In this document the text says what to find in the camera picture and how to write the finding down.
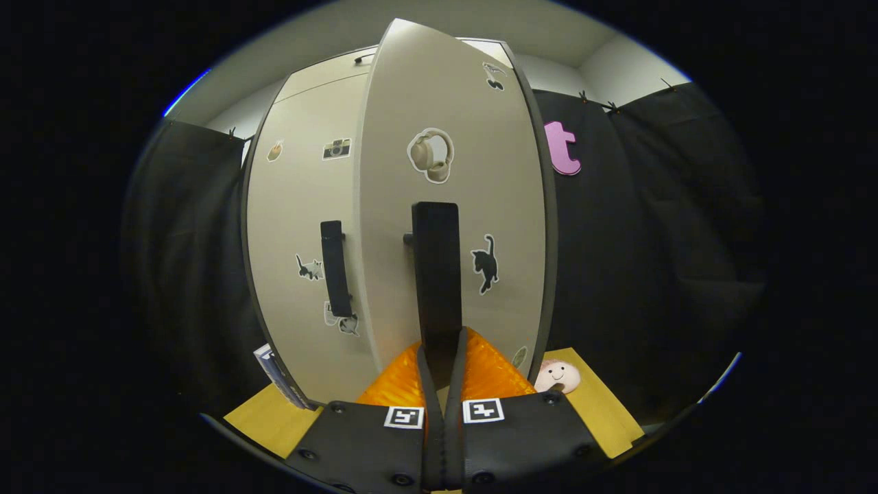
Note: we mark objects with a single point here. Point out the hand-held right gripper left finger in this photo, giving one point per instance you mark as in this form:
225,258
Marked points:
432,453

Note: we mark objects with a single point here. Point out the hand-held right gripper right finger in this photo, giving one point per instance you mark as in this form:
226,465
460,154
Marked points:
454,453

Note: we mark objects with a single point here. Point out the beige door black cat sticker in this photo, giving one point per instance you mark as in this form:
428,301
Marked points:
391,206

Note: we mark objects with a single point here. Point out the beige door camera sticker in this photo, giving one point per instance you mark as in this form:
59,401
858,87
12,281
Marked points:
295,206

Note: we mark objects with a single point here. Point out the beige double-door shoe cabinet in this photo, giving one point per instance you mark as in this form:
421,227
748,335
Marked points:
322,75

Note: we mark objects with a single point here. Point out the pink plush toy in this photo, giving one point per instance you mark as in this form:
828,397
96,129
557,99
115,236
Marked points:
557,376

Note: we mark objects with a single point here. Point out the dark blue book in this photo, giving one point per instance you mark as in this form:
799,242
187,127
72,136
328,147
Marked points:
288,387

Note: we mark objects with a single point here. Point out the white book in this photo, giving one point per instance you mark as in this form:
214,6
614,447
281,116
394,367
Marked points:
264,355

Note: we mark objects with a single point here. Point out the black backdrop cloth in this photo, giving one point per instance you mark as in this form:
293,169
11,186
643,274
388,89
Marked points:
651,240

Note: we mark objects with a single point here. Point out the ceiling light strip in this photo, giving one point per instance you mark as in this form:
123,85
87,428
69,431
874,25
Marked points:
185,92

